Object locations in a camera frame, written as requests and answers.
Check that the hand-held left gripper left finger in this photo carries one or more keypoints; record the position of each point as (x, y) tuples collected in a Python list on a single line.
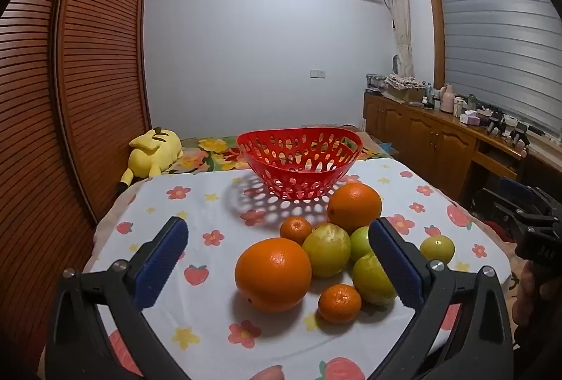
[(160, 261)]

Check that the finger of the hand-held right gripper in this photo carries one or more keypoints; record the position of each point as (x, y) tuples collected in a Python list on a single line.
[(496, 208), (513, 189)]

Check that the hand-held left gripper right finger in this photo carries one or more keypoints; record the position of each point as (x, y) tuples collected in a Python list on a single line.
[(395, 261)]

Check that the small green guava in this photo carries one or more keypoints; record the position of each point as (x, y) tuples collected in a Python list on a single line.
[(360, 243)]

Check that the green lemon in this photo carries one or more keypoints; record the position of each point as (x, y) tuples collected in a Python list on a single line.
[(437, 248)]

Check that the large orange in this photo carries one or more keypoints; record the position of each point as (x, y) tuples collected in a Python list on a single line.
[(272, 274), (355, 206)]

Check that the small mandarin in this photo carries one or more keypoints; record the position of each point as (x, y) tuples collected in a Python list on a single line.
[(295, 229), (339, 304)]

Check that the red perforated plastic basket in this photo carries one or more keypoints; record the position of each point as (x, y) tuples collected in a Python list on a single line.
[(298, 182)]

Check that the person's right hand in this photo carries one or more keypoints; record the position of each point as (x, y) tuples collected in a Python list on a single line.
[(524, 292)]

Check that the small black device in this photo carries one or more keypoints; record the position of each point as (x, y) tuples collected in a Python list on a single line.
[(521, 133), (496, 120)]

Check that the white fruit-print tablecloth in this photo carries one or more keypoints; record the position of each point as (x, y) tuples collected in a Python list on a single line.
[(206, 208)]

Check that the pink tissue box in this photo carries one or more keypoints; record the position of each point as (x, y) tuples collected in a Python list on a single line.
[(470, 118)]

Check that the white cup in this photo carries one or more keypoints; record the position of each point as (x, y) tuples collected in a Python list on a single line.
[(459, 106)]

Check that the wooden cabinet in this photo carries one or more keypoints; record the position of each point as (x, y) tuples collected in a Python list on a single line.
[(421, 138)]

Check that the yellow plush toy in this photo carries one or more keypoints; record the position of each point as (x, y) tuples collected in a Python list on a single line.
[(153, 151)]

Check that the pink jug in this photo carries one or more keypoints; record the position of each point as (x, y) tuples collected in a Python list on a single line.
[(448, 98)]

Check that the blue plastic bag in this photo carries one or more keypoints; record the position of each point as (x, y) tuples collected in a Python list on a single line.
[(386, 147)]

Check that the floral blanket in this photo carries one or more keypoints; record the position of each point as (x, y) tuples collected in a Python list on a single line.
[(210, 151)]

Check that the cardboard box with cloth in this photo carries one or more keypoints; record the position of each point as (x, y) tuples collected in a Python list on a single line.
[(404, 88)]

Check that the small grey fan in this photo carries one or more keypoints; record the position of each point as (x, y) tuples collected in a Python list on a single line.
[(396, 64)]

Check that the grey storage containers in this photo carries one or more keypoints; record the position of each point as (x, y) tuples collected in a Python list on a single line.
[(375, 84)]

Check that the beige curtain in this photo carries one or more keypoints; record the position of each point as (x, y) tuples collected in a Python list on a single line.
[(401, 24)]

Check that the white wall switch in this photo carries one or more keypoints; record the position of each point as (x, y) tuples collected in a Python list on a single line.
[(317, 73)]

